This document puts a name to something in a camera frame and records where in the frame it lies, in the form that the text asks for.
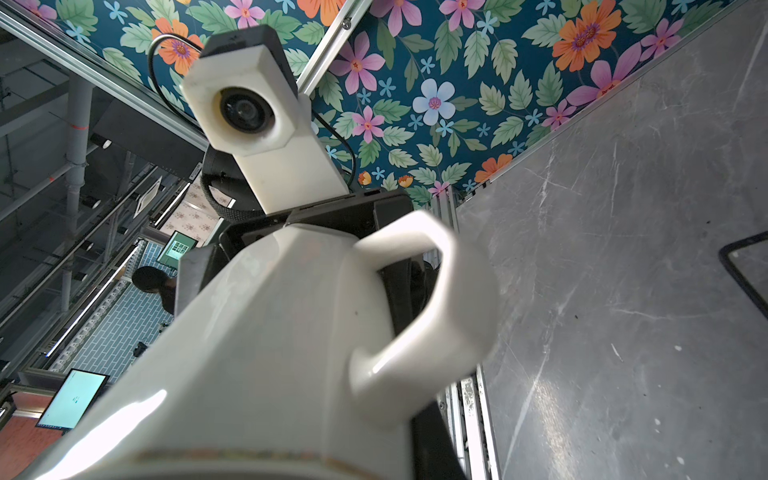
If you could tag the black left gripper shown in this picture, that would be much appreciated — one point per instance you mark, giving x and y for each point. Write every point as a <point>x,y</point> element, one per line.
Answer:
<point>360,214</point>

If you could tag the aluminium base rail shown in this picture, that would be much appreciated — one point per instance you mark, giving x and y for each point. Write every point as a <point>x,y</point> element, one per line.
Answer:
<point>473,311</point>

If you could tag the black wire dish rack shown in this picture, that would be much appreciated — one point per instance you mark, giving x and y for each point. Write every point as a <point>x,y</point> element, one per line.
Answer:
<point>745,261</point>

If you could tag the green screen monitor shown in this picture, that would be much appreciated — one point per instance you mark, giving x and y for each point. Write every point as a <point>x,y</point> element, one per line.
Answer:
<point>176,247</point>

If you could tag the cream white mug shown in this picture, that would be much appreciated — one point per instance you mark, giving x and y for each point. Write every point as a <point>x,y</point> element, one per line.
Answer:
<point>286,366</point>

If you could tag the person in black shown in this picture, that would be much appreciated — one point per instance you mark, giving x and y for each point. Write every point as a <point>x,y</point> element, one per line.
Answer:
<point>151,280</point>

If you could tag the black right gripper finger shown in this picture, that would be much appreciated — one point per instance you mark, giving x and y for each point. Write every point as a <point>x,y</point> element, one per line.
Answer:
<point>434,455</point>

